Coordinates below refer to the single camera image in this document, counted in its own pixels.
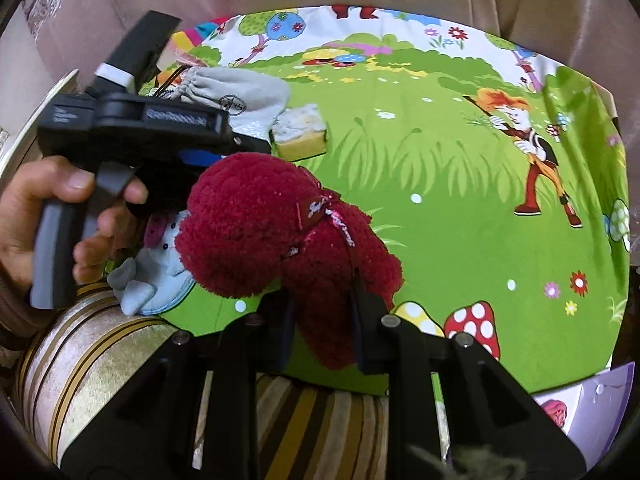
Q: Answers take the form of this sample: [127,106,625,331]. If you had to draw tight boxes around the person's left hand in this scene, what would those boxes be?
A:
[0,155,150,286]

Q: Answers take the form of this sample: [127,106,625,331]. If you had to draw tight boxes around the light blue plush toy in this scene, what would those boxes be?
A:
[107,209,197,317]

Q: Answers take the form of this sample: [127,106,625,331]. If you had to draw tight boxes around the striped gold cushion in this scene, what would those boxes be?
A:
[14,280,451,480]

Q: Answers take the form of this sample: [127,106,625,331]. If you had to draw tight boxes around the dark red plush toy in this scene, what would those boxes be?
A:
[175,152,404,372]

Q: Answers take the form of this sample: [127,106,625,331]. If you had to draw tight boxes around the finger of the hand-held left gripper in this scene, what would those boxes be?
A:
[184,134,273,171]

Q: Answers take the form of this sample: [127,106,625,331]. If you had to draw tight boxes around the yellow sponge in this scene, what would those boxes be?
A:
[269,104,329,162]

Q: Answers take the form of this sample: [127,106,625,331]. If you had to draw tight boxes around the grey drawstring pouch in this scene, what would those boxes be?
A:
[162,67,292,137]

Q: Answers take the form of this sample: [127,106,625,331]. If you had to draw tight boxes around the grey fluffy fabric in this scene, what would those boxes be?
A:
[412,439,533,480]

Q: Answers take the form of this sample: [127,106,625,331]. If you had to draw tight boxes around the white furniture edge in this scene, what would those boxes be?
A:
[0,67,82,183]

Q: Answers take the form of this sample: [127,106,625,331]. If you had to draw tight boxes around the green cartoon printed blanket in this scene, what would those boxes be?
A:
[135,4,632,397]

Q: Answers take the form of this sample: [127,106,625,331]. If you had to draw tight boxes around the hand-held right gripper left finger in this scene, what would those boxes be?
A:
[60,290,301,480]

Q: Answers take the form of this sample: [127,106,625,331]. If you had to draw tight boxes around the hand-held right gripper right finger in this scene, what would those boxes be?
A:
[349,270,587,480]

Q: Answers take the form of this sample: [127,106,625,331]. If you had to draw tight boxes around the purple box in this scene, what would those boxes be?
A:
[530,360,637,463]

